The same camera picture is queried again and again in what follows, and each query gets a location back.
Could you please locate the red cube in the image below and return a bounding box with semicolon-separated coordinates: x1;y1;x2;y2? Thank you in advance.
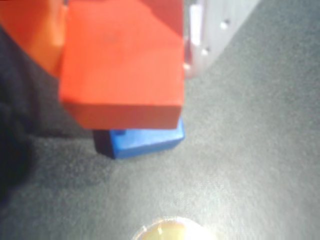
59;0;186;131

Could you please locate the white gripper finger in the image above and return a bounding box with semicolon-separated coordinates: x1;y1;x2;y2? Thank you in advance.
183;0;263;79

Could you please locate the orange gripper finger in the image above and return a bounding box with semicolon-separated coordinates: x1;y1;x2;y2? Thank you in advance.
0;0;70;78

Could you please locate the blue cube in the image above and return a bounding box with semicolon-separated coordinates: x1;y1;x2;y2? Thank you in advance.
92;117;186;160

